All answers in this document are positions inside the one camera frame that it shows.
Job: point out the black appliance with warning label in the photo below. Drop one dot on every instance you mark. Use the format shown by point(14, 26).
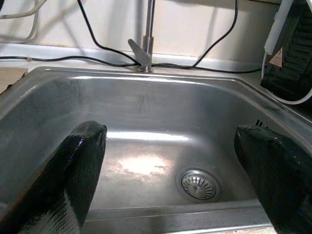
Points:
point(292, 61)

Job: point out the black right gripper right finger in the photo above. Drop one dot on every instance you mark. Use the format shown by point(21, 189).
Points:
point(275, 175)

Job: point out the stainless steel sink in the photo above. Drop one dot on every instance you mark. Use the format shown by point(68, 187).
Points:
point(151, 109)

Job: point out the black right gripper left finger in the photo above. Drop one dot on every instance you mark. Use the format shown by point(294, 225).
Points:
point(73, 170)

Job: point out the steel drain strainer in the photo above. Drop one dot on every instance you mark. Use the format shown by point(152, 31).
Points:
point(198, 186)

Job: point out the steel faucet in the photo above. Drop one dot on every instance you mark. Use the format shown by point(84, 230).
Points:
point(149, 36)

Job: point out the beige woven mat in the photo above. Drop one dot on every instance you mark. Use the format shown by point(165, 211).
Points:
point(11, 78)

